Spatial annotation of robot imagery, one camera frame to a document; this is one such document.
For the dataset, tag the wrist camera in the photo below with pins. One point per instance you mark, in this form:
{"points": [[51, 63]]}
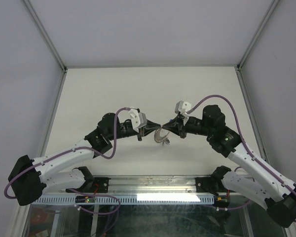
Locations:
{"points": [[182, 108], [138, 119]]}

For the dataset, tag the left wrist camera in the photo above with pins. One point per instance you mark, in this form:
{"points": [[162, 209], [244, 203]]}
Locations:
{"points": [[138, 119]]}

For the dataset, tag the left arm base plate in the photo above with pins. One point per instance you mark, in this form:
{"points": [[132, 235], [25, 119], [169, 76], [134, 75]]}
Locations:
{"points": [[99, 185]]}

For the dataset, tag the slotted cable duct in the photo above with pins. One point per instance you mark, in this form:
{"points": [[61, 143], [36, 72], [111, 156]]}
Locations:
{"points": [[140, 199]]}

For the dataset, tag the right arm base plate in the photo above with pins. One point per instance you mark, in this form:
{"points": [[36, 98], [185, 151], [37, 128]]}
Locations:
{"points": [[209, 185]]}

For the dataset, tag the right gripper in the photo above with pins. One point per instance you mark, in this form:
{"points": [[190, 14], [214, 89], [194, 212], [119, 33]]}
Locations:
{"points": [[176, 126]]}

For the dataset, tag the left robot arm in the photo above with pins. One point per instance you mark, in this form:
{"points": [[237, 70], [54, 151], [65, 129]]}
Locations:
{"points": [[30, 178]]}

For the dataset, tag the aluminium front rail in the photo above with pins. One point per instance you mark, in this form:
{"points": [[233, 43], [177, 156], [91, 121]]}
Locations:
{"points": [[132, 185]]}

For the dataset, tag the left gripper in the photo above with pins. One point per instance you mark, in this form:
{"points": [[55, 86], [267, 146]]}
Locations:
{"points": [[150, 126]]}

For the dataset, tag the large steel keyring yellow handle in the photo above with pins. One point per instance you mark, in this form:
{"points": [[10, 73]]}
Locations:
{"points": [[161, 136]]}

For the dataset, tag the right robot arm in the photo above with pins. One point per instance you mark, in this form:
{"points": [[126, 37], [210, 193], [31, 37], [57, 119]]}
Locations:
{"points": [[270, 189]]}

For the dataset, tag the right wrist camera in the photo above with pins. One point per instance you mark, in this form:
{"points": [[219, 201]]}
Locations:
{"points": [[182, 108]]}

